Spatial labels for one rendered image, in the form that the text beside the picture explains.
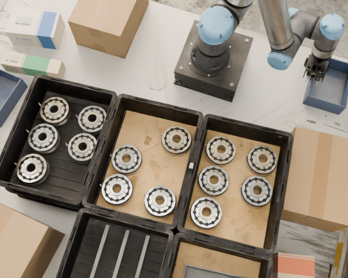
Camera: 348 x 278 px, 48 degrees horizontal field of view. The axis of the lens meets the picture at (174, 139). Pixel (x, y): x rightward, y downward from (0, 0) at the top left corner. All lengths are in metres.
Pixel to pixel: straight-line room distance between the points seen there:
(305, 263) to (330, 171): 0.31
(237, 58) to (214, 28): 0.25
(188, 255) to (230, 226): 0.16
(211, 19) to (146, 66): 0.41
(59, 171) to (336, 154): 0.94
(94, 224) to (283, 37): 0.83
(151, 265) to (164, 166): 0.32
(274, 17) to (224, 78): 0.41
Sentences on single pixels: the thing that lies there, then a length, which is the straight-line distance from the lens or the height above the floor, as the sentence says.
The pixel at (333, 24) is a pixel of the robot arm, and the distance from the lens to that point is 1.36.
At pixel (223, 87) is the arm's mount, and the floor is 0.80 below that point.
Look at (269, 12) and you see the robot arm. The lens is 1.17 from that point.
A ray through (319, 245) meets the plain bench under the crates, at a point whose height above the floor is 0.70.
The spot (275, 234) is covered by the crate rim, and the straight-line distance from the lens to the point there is 1.24.
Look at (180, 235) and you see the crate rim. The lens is 1.19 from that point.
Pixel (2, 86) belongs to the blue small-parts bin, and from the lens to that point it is 1.74.
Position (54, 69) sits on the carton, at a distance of 1.63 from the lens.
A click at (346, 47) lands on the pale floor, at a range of 2.77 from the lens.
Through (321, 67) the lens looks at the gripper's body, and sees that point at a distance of 1.51.
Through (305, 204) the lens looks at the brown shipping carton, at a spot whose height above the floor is 0.86.
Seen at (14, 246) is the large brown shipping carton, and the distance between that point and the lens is 1.31.
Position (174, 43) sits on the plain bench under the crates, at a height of 0.70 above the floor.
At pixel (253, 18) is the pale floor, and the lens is 2.72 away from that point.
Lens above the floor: 2.11
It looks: 70 degrees down
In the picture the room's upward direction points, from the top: 1 degrees clockwise
